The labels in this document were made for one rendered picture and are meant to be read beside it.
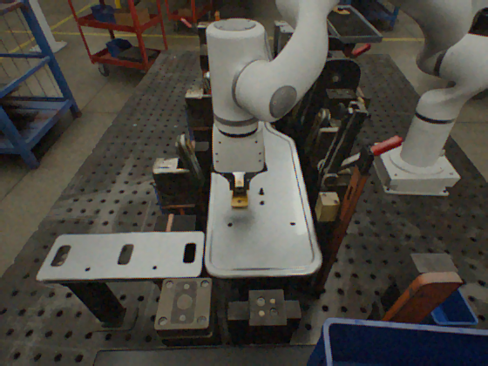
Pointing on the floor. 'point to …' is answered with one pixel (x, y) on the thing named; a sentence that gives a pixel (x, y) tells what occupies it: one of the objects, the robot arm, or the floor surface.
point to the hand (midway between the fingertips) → (239, 185)
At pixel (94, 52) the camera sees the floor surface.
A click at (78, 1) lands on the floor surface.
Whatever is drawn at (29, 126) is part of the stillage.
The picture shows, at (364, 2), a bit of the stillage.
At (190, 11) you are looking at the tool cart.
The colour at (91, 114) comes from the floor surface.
